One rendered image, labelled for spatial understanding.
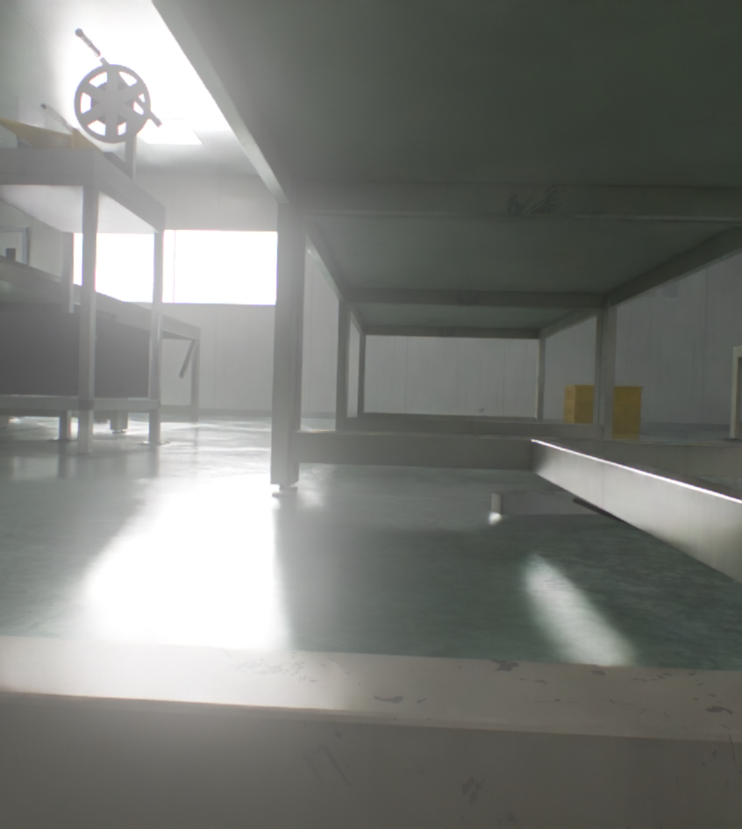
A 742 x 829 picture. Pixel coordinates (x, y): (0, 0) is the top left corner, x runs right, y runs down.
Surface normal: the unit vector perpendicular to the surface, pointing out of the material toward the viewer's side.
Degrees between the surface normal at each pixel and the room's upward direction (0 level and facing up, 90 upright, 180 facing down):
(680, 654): 0
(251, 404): 90
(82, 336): 90
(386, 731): 90
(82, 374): 90
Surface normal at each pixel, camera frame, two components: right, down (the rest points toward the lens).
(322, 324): -0.05, 0.02
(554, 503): 0.20, 0.03
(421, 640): 0.03, -1.00
